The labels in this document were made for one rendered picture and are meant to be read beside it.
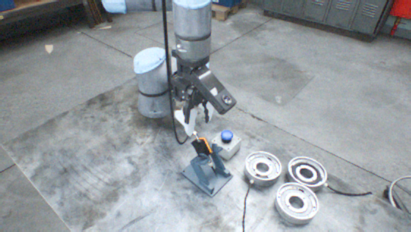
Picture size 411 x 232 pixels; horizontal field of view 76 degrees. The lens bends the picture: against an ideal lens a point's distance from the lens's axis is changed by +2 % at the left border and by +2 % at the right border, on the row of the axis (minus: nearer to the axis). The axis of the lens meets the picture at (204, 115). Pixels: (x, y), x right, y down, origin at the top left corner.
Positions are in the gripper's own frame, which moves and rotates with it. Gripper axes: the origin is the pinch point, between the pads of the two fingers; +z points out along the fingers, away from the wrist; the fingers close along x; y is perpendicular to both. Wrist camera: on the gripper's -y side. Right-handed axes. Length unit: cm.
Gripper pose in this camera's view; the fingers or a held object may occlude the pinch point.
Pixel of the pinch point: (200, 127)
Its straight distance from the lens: 67.4
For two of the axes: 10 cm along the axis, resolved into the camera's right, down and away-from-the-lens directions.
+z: -0.1, 7.7, 6.4
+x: -6.7, 4.7, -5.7
